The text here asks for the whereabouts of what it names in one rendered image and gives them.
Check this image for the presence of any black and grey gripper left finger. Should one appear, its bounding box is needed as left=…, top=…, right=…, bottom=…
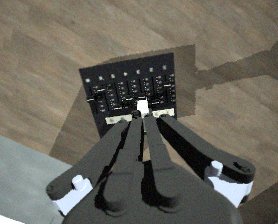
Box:
left=45, top=100, right=145, bottom=217

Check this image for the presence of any black lighting desk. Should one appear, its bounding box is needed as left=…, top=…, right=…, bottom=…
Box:
left=79, top=53, right=177, bottom=139

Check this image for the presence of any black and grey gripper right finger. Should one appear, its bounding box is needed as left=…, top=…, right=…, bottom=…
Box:
left=142, top=99, right=256, bottom=208

